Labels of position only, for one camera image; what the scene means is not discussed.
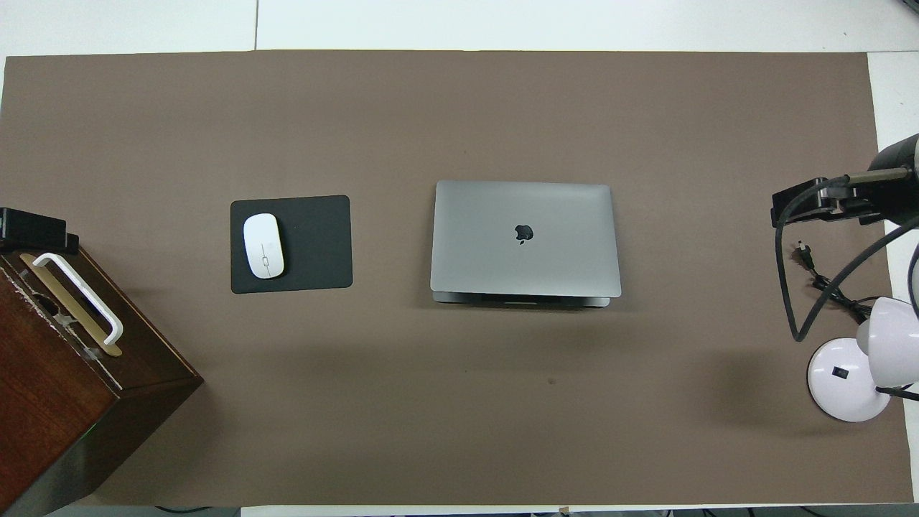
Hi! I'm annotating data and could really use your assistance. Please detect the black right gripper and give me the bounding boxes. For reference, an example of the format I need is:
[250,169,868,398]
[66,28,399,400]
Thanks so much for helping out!
[772,134,919,227]

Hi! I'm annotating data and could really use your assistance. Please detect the silver grey laptop computer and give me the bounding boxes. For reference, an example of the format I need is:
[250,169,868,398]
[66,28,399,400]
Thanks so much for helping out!
[430,180,622,308]

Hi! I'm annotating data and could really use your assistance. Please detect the dark brown wooden box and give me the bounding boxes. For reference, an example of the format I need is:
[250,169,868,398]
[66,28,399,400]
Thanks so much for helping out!
[0,241,204,517]

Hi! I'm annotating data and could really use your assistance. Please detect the white desk lamp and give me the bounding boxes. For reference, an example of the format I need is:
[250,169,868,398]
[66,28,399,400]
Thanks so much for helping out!
[807,297,919,423]

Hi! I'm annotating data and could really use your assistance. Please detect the white computer mouse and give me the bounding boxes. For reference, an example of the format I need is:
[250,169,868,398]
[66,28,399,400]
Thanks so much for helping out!
[243,213,285,280]

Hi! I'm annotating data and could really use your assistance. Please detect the black mouse pad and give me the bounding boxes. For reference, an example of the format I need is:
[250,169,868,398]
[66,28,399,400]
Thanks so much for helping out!
[230,195,353,294]

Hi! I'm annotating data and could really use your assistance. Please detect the brown table mat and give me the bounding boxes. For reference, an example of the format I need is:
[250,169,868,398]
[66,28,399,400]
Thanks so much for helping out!
[0,49,914,507]

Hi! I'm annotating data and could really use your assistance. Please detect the white box handle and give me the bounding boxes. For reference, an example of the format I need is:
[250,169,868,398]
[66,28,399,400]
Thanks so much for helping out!
[32,253,124,346]

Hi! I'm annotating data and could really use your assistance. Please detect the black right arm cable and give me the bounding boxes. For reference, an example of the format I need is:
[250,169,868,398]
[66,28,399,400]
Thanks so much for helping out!
[774,167,919,343]

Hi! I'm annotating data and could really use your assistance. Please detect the gold metal handle plate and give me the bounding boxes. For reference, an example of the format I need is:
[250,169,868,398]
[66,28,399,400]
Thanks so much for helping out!
[19,253,123,358]

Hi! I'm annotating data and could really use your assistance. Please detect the black lamp power cable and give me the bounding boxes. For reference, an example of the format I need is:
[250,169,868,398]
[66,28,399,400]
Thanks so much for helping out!
[793,243,873,321]

